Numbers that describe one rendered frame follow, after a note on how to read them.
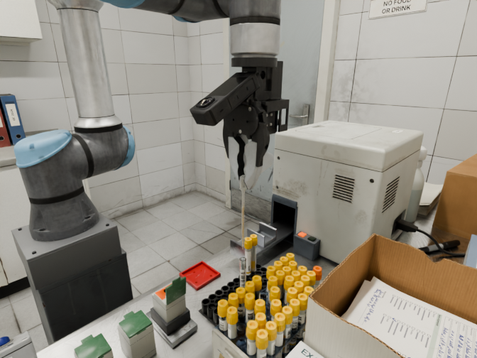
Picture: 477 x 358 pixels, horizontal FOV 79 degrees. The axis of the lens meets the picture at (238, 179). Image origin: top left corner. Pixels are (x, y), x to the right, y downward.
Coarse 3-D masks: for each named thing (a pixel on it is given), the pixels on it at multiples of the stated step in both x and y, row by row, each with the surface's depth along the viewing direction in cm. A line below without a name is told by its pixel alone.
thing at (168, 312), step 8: (152, 296) 51; (160, 296) 50; (184, 296) 51; (160, 304) 49; (176, 304) 50; (184, 304) 51; (160, 312) 50; (168, 312) 49; (176, 312) 50; (168, 320) 50
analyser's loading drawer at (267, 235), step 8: (264, 224) 75; (272, 224) 81; (280, 224) 81; (288, 224) 81; (248, 232) 73; (256, 232) 71; (264, 232) 75; (272, 232) 73; (280, 232) 77; (288, 232) 77; (232, 240) 69; (264, 240) 70; (272, 240) 72; (280, 240) 74; (232, 248) 70; (240, 248) 68; (256, 248) 70; (264, 248) 70; (240, 256) 69
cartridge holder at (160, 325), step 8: (152, 312) 52; (184, 312) 52; (152, 320) 53; (160, 320) 50; (176, 320) 50; (184, 320) 52; (192, 320) 53; (160, 328) 51; (168, 328) 49; (176, 328) 51; (184, 328) 51; (192, 328) 51; (168, 336) 50; (176, 336) 50; (184, 336) 50; (176, 344) 49
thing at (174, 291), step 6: (174, 282) 47; (180, 282) 48; (168, 288) 47; (174, 288) 48; (180, 288) 49; (168, 294) 47; (174, 294) 48; (180, 294) 49; (168, 300) 48; (174, 300) 49
